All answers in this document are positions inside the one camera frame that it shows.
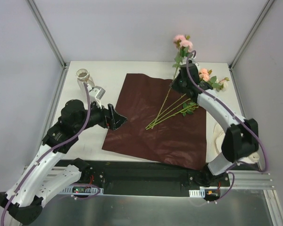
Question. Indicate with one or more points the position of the dark red wrapping paper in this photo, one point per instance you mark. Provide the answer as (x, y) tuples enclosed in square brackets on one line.
[(156, 128)]

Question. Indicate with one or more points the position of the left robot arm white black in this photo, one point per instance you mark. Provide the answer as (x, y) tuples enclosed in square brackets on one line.
[(26, 199)]

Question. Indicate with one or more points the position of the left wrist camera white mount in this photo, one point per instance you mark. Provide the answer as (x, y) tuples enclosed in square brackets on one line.
[(95, 94)]

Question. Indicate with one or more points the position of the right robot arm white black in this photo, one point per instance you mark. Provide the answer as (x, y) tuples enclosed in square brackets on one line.
[(206, 97)]

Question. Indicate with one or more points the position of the white cable duct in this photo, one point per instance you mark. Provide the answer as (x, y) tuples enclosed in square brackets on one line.
[(198, 193), (82, 190)]

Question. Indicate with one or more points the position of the left white cable duct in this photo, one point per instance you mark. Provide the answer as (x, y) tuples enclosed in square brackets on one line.
[(82, 190)]

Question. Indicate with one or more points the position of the right side aluminium rail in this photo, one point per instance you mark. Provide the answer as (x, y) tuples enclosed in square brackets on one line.
[(241, 92)]

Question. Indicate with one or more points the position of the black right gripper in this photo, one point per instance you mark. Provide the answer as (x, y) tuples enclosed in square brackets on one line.
[(187, 71)]

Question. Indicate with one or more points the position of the right aluminium frame post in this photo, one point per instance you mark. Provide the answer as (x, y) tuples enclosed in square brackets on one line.
[(251, 33)]

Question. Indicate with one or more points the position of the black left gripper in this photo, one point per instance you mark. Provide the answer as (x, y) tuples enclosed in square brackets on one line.
[(109, 117)]

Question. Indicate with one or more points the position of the right white cable duct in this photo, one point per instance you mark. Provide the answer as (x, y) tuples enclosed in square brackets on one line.
[(198, 193)]

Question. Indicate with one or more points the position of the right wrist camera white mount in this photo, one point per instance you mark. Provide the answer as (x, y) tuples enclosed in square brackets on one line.
[(192, 60)]

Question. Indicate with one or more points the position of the cream printed ribbon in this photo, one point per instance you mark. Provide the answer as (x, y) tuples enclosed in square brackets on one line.
[(236, 144)]

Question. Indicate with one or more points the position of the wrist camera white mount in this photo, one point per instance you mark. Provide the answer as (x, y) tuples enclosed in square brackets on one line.
[(95, 94), (192, 60)]

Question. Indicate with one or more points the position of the beige ceramic vase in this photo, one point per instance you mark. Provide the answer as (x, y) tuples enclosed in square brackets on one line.
[(83, 77)]

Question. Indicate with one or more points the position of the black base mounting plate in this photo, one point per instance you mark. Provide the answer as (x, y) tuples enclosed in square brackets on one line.
[(146, 179)]

